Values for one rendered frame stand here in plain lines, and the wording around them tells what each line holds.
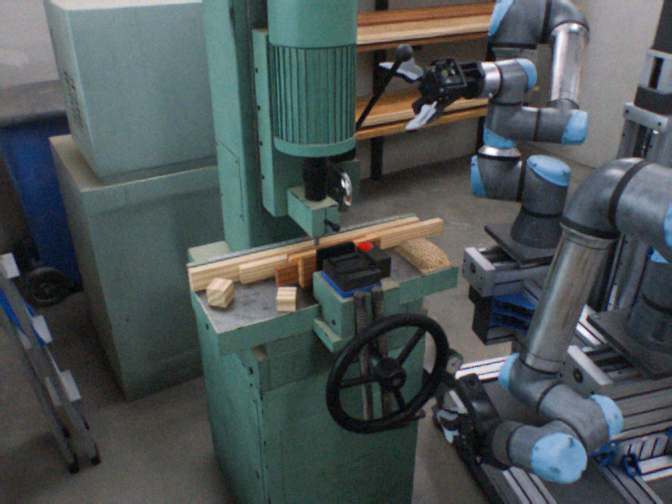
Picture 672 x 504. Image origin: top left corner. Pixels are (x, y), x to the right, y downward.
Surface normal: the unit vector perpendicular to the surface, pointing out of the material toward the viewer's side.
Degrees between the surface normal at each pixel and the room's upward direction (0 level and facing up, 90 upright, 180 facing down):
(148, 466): 0
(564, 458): 60
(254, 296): 0
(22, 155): 95
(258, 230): 90
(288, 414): 90
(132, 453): 0
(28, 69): 90
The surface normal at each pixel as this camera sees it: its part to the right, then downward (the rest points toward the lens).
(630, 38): -0.85, 0.25
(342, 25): 0.62, 0.37
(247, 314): 0.00, -0.88
